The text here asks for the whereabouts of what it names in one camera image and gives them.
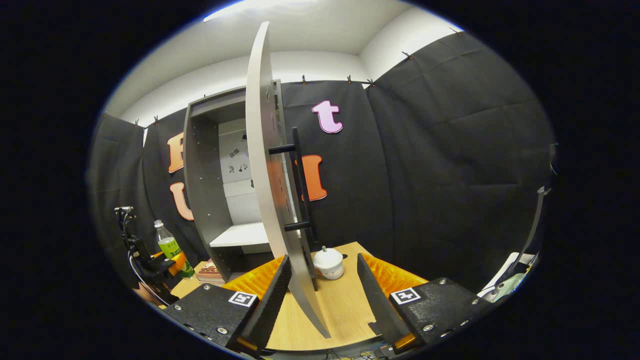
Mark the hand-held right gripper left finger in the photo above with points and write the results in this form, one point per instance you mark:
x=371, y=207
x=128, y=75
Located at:
x=272, y=305

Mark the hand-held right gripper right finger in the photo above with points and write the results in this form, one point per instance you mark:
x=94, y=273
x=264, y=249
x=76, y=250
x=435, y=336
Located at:
x=380, y=305

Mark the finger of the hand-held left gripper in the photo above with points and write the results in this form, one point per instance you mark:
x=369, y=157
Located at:
x=179, y=261

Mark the clear bottle green label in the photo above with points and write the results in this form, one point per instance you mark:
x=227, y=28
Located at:
x=169, y=245

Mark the grey cabinet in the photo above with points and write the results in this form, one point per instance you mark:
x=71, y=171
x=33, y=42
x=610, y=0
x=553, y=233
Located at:
x=200, y=190

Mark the beige cabinet door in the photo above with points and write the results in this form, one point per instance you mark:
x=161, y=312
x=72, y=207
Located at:
x=260, y=175

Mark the white cabinet shelf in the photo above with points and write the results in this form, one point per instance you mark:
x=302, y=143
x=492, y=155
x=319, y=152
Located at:
x=240, y=235

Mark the white edged book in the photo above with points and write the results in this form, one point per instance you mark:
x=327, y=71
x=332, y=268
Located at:
x=210, y=281

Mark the white ceramic lidded jar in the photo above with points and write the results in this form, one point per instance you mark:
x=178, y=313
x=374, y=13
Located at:
x=330, y=265

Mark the white plastic object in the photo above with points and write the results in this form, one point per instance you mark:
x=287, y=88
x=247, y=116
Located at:
x=507, y=277

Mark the black backdrop cloth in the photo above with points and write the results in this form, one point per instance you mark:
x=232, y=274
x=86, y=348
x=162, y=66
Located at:
x=450, y=175

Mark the dark thin stand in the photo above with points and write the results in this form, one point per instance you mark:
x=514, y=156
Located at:
x=535, y=220

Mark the large ceiling light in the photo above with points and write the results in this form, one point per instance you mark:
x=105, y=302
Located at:
x=260, y=6

